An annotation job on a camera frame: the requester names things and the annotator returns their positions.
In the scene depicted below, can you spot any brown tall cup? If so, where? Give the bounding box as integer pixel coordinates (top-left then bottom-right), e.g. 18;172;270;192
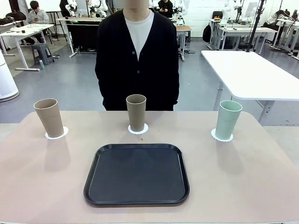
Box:
33;98;65;139
126;94;147;133

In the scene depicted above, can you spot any white scalloped paper coaster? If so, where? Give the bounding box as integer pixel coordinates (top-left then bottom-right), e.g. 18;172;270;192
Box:
127;123;150;135
44;125;70;140
210;127;235;142

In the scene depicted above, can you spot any mint green tall cup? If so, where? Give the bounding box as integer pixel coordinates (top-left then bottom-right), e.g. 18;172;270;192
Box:
214;100;243;141

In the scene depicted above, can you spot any person in black cardigan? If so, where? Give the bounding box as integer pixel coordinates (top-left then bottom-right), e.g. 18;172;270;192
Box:
94;0;180;112

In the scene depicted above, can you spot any black plastic tray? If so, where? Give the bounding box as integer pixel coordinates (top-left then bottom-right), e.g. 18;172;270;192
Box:
83;143;191;206

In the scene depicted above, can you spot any small wooden-top table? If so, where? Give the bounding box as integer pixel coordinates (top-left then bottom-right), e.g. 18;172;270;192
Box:
175;25;193;62

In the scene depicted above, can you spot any black backpack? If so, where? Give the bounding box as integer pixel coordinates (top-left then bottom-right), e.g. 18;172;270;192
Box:
202;23;213;43

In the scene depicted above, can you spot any desk with black panel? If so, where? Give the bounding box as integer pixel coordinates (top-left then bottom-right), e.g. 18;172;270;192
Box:
56;16;103;58

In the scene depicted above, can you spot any standing person in black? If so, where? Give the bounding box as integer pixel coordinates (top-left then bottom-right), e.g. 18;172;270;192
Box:
157;0;175;18

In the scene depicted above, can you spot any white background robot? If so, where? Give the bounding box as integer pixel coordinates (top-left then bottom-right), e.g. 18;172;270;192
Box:
221;0;233;20
86;0;109;18
65;0;78;18
172;0;188;25

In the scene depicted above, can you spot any large white table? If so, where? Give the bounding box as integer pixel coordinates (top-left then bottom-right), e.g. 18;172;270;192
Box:
200;49;299;127

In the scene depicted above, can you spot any white desk with coloured toys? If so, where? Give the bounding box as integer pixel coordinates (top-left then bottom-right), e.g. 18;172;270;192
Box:
208;15;228;50

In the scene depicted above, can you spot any standing person in grey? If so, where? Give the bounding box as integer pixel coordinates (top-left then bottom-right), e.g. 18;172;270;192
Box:
107;0;118;14

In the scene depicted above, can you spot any grey plastic stool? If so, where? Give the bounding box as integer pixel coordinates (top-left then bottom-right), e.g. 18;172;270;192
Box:
30;42;55;66

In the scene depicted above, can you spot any long white background desk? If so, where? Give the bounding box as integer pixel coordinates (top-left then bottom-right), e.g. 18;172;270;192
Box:
216;26;279;51

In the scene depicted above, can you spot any black tripod stand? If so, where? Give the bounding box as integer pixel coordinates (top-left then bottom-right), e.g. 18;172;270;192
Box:
242;0;267;53

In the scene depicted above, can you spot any whiteboard on easel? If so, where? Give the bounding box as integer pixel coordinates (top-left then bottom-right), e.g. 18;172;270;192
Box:
44;0;62;13

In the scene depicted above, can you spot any white computer monitor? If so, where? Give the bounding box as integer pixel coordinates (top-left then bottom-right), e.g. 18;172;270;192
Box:
242;1;259;18

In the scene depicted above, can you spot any white cylindrical air purifier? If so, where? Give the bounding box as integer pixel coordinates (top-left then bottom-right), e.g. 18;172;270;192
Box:
0;49;20;103

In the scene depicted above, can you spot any seated person in grey hoodie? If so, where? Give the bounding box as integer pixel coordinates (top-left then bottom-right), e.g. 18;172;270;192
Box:
27;0;50;46

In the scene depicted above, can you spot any white desk with items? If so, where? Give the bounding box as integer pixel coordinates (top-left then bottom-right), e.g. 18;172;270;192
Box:
0;23;55;71

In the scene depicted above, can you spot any seated person in patterned top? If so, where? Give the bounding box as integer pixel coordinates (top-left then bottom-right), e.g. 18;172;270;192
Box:
262;8;292;45

